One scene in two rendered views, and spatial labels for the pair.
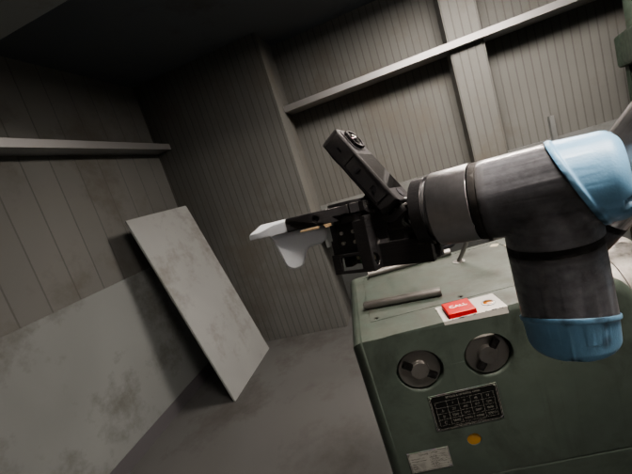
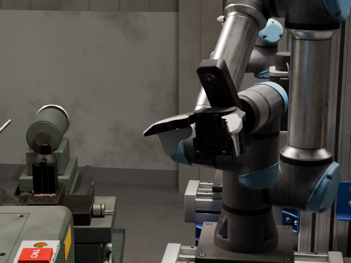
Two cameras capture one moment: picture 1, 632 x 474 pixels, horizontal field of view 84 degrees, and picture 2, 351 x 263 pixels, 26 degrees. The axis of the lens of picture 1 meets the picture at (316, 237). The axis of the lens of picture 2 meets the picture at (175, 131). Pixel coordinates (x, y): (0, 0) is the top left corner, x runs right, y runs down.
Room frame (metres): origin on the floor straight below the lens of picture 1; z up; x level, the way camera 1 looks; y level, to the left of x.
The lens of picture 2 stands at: (0.66, 1.13, 1.88)
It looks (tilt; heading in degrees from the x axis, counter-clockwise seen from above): 15 degrees down; 261
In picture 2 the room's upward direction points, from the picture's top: straight up
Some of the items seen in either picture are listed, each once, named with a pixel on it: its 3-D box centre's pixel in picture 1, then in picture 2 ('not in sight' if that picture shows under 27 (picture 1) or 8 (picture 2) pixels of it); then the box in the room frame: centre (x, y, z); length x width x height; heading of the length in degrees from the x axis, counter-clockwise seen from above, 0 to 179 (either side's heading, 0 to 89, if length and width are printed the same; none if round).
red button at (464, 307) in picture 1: (458, 309); (35, 258); (0.73, -0.25, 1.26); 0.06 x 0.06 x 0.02; 82
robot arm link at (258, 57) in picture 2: not in sight; (260, 61); (0.02, -1.24, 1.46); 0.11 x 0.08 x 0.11; 5
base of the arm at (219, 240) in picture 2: not in sight; (246, 220); (0.25, -0.49, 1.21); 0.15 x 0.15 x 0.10
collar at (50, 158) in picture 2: not in sight; (46, 157); (0.73, -1.34, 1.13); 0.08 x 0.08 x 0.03
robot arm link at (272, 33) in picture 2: not in sight; (267, 31); (0.01, -1.24, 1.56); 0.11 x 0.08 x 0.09; 95
